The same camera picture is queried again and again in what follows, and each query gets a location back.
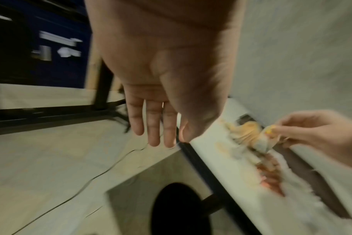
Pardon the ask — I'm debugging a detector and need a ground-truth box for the pile of white sugar sachets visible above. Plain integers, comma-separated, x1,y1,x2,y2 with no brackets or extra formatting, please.
263,151,342,235

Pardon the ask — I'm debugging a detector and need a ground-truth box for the black metal furniture frame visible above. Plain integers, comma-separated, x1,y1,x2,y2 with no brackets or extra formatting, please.
0,62,132,137

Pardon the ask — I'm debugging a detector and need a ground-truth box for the black left camera cable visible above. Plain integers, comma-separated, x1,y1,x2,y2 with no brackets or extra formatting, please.
10,143,179,235

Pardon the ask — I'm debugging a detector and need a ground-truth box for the pile of red coffee sticks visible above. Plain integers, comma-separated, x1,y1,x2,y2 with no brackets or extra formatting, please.
254,153,287,198

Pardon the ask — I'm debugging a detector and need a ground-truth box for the dark blue cabinet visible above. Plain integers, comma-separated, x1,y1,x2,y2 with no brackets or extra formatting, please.
0,0,92,89

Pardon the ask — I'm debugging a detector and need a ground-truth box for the tea bag with yellow tag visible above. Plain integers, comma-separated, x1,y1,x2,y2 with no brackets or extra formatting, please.
245,125,283,154

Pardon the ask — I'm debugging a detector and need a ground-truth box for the person's right hand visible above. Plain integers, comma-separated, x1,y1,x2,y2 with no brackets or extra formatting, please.
270,109,352,170

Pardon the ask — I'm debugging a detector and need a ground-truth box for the pile of tea bags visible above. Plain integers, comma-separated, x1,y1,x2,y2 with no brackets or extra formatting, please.
222,119,270,149

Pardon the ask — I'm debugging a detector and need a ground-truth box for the person's left hand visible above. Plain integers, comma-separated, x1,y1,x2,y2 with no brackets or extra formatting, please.
85,0,247,148

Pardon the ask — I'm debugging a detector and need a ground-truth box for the black table pedestal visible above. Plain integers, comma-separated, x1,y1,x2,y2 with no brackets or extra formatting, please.
150,182,227,235

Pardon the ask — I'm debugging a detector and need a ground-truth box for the brown plastic tray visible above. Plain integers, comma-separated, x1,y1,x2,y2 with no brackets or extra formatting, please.
235,113,352,219

